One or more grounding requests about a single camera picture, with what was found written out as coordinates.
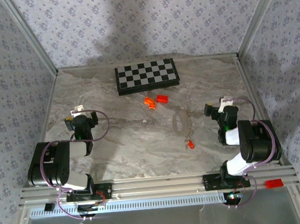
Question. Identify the aluminium table edge rail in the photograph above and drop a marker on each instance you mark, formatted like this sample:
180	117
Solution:
45	125
249	83

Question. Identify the small red toy brick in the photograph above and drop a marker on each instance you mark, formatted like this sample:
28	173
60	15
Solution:
162	98

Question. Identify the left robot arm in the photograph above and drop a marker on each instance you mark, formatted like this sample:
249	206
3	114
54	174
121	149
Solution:
53	166

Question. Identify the small white scrap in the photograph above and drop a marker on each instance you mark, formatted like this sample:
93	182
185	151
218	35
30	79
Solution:
144	121

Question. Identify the orange curved plastic piece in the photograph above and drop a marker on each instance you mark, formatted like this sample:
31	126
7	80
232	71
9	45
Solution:
150	102

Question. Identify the flat red plastic block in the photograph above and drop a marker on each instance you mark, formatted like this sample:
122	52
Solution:
274	183

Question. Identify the wide aluminium frame rail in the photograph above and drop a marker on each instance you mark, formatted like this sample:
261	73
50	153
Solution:
158	185

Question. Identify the aluminium frame post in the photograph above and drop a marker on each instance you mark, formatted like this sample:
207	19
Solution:
258	18
31	35

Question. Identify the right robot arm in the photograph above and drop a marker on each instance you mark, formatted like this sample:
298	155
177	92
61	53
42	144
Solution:
256	145

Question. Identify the brass key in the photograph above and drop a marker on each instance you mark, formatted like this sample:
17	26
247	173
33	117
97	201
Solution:
185	145

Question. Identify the red plastic key tag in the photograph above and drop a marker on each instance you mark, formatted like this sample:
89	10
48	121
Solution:
191	144

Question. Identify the black grey chessboard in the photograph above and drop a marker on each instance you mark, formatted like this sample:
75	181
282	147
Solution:
147	73

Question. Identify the small black box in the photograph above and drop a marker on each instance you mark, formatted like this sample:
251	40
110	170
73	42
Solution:
49	206

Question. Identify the grey metal panel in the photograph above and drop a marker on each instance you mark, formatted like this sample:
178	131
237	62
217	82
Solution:
148	223

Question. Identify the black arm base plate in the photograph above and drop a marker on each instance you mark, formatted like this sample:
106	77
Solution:
107	192
210	182

